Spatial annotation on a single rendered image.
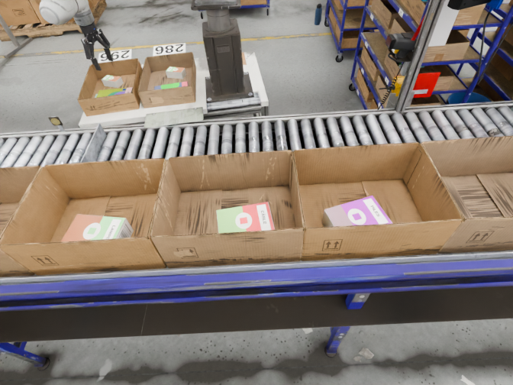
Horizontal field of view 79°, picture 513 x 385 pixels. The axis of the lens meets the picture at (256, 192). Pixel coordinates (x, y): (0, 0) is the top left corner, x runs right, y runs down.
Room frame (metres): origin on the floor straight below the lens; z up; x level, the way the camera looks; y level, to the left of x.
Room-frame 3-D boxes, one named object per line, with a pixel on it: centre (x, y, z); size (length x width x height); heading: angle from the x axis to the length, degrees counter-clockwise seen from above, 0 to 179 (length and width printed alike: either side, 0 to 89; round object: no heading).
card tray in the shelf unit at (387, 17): (2.37, -1.15, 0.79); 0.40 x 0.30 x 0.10; 179
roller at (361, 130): (1.00, -0.52, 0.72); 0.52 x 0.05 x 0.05; 178
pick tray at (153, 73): (1.66, 0.44, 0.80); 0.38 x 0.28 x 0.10; 3
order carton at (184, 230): (0.57, 0.08, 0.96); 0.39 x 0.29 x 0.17; 88
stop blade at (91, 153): (1.05, 0.74, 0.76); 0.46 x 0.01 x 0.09; 178
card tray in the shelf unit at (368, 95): (2.39, -1.15, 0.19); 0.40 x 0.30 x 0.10; 176
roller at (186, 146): (1.03, 0.32, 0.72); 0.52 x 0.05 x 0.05; 178
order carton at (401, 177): (0.55, -0.31, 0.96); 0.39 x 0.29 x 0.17; 88
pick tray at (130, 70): (1.63, 0.75, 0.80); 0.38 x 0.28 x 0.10; 6
